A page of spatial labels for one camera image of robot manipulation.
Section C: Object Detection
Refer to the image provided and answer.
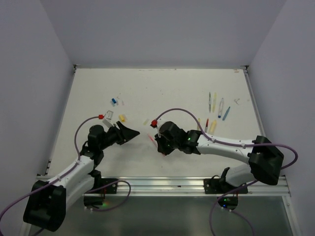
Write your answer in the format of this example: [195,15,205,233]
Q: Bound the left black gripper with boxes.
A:
[98,120,139,150]

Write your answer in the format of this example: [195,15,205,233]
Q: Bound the yellow fat highlighter cap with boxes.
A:
[119,114,126,122]

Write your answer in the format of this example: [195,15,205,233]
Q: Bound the pink red pen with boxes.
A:
[147,133,158,148]

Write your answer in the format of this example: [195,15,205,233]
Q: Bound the dark red pen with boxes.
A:
[204,118,209,133]

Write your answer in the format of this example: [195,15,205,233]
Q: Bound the fat yellow highlighter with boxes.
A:
[209,120,217,134]

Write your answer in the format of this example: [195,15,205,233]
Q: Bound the green thin pen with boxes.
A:
[208,92,212,112]

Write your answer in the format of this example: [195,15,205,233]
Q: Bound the blue highlighter pen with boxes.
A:
[222,106,231,121]

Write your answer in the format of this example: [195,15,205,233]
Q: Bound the blue white marker pen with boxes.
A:
[218,98,224,118]

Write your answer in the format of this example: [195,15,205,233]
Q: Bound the yellow thin pen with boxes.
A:
[212,92,217,113]

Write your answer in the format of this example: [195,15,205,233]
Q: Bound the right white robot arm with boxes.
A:
[151,120,284,193]

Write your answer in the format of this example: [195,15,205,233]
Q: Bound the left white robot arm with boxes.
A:
[23,121,140,232]

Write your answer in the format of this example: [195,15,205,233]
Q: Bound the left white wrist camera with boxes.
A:
[102,110,113,128]

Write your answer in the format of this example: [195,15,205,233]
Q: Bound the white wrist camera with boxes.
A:
[102,110,113,128]
[157,118,166,136]

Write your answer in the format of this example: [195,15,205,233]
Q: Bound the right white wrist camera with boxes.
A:
[157,118,166,136]

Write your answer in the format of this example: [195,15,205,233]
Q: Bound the aluminium front rail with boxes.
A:
[31,175,292,197]

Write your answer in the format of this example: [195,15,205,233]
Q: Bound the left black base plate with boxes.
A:
[86,178,118,195]

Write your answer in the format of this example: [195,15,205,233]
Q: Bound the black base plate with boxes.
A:
[86,178,118,195]
[203,178,249,194]

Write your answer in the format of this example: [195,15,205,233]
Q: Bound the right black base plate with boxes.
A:
[203,178,249,194]

